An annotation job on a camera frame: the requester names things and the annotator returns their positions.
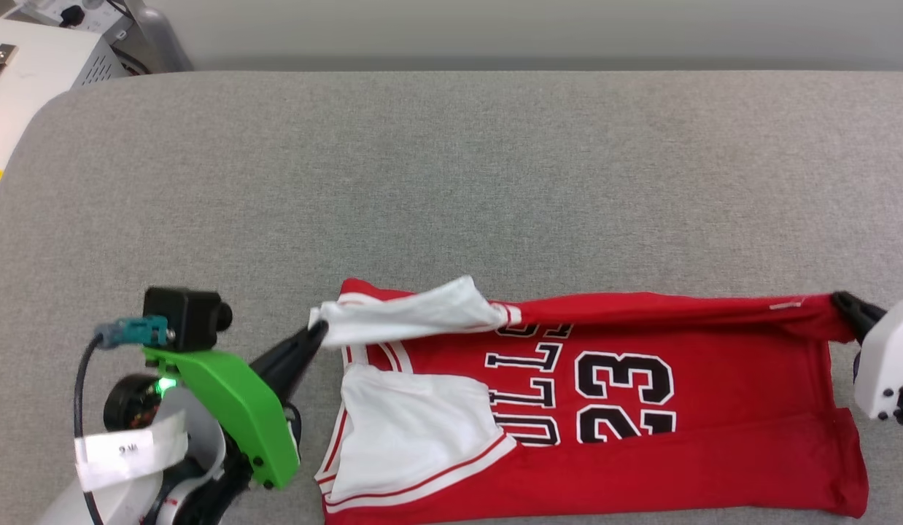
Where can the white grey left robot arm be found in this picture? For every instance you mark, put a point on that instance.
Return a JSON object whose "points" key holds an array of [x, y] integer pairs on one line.
{"points": [[116, 504]]}

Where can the white paper label tag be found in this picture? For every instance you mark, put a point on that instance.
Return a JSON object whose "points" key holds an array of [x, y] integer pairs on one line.
{"points": [[130, 448]]}

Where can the teal left camera connector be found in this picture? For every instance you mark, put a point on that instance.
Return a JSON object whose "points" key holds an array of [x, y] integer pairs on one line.
{"points": [[138, 332]]}

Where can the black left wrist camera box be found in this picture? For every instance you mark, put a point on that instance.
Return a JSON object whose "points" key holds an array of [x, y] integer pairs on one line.
{"points": [[185, 317]]}

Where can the white power strip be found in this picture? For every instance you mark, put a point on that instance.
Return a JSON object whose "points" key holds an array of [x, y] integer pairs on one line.
{"points": [[43, 11]]}

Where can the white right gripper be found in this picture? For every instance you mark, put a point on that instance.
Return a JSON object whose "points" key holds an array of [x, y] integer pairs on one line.
{"points": [[889, 357]]}

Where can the grey metal partition foot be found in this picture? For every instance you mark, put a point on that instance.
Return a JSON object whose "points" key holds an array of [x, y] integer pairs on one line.
{"points": [[156, 36]]}

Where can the white metal equipment box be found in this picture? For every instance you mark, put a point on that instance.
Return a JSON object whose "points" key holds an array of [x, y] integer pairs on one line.
{"points": [[36, 80]]}

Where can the black power plug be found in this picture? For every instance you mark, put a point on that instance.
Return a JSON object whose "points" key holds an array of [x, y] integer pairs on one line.
{"points": [[72, 15]]}

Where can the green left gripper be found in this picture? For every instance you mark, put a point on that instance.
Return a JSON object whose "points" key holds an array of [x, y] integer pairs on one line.
{"points": [[233, 401]]}

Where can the white partition panel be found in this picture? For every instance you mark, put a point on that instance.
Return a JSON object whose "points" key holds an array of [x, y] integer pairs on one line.
{"points": [[495, 29]]}

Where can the red basketball jersey number 23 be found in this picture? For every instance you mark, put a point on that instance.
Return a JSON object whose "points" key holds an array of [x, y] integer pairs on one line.
{"points": [[714, 467]]}

